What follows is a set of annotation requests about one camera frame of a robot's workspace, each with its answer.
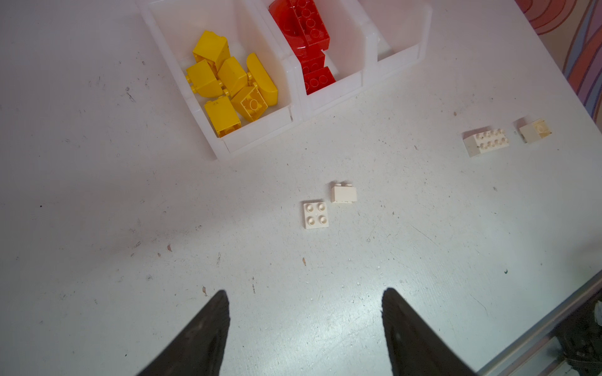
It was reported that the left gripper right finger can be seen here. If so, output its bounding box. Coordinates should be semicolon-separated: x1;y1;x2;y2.
382;288;475;375

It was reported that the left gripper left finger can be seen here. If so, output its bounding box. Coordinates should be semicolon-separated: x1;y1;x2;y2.
140;290;230;376

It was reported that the white lego plate studded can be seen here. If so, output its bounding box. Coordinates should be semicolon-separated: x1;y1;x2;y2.
303;201;330;230

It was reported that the small white lego brick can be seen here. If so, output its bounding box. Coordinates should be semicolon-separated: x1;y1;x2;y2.
331;183;357;204

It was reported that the white long lego plate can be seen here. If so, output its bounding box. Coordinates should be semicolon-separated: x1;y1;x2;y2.
463;128;510;158

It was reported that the yellow lego brick front bin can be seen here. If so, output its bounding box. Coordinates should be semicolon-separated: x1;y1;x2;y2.
204;96;241;138

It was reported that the yellow sloped lego brick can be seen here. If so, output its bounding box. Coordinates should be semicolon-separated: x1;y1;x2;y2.
186;60;224;98

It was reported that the yellow curved lego piece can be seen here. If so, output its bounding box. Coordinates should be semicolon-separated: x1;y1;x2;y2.
246;53;278;107

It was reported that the yellow tall lego brick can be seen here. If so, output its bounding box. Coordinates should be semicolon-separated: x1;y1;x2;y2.
193;31;230;74

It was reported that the yellow lego brick front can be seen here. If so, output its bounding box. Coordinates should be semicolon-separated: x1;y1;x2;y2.
231;86;268;122

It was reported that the red arch lego piece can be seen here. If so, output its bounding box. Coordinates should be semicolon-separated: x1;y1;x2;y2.
269;0;307;55

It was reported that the yellow lego brick extra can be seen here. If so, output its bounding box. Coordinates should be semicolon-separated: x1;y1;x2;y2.
218;56;248;97

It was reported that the white three-compartment bin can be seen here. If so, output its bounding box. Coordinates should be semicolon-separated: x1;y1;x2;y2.
137;1;432;161

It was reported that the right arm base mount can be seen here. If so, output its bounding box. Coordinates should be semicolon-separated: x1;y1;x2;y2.
556;291;601;375

